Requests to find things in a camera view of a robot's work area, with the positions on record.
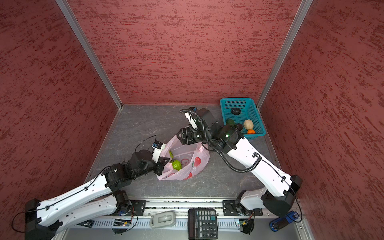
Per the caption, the beige fruit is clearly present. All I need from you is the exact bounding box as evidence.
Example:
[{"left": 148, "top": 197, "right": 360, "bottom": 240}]
[{"left": 243, "top": 119, "right": 254, "bottom": 130}]

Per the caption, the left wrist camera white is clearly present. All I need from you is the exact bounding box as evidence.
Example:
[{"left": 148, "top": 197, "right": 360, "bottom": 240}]
[{"left": 152, "top": 140, "right": 166, "bottom": 163}]

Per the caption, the dark green fruit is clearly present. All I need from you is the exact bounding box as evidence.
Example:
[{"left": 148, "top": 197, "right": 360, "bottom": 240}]
[{"left": 226, "top": 119, "right": 235, "bottom": 127}]

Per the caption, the black calculator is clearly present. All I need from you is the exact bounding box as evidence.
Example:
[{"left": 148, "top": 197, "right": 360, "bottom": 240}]
[{"left": 187, "top": 209, "right": 219, "bottom": 240}]

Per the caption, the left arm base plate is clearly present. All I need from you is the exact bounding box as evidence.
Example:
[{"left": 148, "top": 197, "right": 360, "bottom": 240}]
[{"left": 127, "top": 200, "right": 147, "bottom": 217}]

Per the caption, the black avocado fruit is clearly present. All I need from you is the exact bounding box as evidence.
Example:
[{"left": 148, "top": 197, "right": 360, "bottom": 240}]
[{"left": 231, "top": 108, "right": 241, "bottom": 116}]

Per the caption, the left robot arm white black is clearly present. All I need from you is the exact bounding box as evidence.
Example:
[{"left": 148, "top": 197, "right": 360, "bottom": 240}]
[{"left": 25, "top": 150, "right": 170, "bottom": 240}]

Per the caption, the black remote stick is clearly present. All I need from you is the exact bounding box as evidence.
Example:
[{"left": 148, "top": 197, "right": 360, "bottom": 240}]
[{"left": 78, "top": 220, "right": 95, "bottom": 229}]

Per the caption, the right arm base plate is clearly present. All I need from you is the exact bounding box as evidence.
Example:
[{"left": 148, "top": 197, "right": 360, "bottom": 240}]
[{"left": 222, "top": 200, "right": 263, "bottom": 217}]

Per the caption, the right circuit board with wires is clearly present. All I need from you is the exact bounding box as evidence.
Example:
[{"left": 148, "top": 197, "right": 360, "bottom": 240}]
[{"left": 239, "top": 212, "right": 255, "bottom": 235}]

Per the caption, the left circuit board with wires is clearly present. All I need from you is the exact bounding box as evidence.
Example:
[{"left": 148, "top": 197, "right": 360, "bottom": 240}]
[{"left": 112, "top": 207, "right": 139, "bottom": 235}]

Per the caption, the orange fruit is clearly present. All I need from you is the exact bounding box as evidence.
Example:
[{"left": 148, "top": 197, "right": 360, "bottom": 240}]
[{"left": 247, "top": 129, "right": 256, "bottom": 135}]

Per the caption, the blue handheld device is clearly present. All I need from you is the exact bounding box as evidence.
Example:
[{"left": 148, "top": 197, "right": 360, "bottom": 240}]
[{"left": 269, "top": 211, "right": 300, "bottom": 232}]

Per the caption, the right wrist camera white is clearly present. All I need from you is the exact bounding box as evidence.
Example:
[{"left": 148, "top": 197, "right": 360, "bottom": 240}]
[{"left": 185, "top": 107, "right": 198, "bottom": 131}]

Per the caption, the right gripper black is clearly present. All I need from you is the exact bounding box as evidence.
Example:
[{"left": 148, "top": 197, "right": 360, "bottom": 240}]
[{"left": 177, "top": 126, "right": 213, "bottom": 145}]

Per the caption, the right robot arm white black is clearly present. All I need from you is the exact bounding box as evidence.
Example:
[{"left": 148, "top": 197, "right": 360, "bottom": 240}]
[{"left": 177, "top": 107, "right": 302, "bottom": 217}]

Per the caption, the teal plastic basket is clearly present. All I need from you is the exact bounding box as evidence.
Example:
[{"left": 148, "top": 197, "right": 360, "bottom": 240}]
[{"left": 220, "top": 98, "right": 266, "bottom": 140}]

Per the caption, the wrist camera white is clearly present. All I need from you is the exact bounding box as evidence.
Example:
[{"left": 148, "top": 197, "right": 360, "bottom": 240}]
[
  {"left": 185, "top": 107, "right": 198, "bottom": 131},
  {"left": 152, "top": 140, "right": 166, "bottom": 163}
]

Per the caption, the dark purple fruit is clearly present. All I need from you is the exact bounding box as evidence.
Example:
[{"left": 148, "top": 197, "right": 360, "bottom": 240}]
[{"left": 235, "top": 124, "right": 244, "bottom": 132}]

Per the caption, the grey plastic device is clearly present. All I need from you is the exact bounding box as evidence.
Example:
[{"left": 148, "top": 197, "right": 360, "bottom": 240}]
[{"left": 150, "top": 211, "right": 176, "bottom": 229}]

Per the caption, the circuit board with wires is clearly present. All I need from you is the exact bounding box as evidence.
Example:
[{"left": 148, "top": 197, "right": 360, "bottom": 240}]
[
  {"left": 239, "top": 212, "right": 255, "bottom": 235},
  {"left": 112, "top": 207, "right": 139, "bottom": 235}
]

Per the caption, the pink plastic bag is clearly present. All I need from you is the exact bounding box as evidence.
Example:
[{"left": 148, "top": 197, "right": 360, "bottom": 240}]
[{"left": 158, "top": 136, "right": 210, "bottom": 181}]

